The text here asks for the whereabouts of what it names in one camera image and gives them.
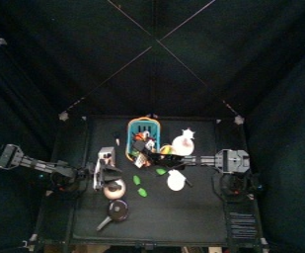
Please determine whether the white toy spoon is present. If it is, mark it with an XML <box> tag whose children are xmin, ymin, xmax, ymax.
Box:
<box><xmin>143</xmin><ymin>129</ymin><xmax>156</xmax><ymax>152</ymax></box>

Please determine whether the teal basket with orange rim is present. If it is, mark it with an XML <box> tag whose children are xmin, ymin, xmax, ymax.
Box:
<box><xmin>124</xmin><ymin>117</ymin><xmax>162</xmax><ymax>163</ymax></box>

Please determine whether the dark toy frying pan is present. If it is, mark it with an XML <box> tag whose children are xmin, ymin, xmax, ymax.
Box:
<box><xmin>95</xmin><ymin>199</ymin><xmax>131</xmax><ymax>232</ymax></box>

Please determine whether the yellow toy food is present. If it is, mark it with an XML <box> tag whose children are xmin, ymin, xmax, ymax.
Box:
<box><xmin>158</xmin><ymin>144</ymin><xmax>175</xmax><ymax>156</ymax></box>

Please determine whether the white garlic-shaped toy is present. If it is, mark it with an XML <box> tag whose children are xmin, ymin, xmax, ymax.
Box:
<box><xmin>170</xmin><ymin>127</ymin><xmax>196</xmax><ymax>157</ymax></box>

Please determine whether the white oval toy plate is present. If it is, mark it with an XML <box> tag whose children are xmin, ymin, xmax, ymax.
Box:
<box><xmin>164</xmin><ymin>169</ymin><xmax>187</xmax><ymax>193</ymax></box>

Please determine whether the beige round toy with dark spot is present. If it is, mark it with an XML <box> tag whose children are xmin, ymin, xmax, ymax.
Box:
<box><xmin>102</xmin><ymin>178</ymin><xmax>127</xmax><ymax>201</ymax></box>

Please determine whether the white label sticker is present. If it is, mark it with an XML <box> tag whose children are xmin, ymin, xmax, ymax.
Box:
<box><xmin>229</xmin><ymin>211</ymin><xmax>257</xmax><ymax>240</ymax></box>

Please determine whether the white and black toy packet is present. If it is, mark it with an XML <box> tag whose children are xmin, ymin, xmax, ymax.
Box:
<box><xmin>134</xmin><ymin>153</ymin><xmax>150</xmax><ymax>168</ymax></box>

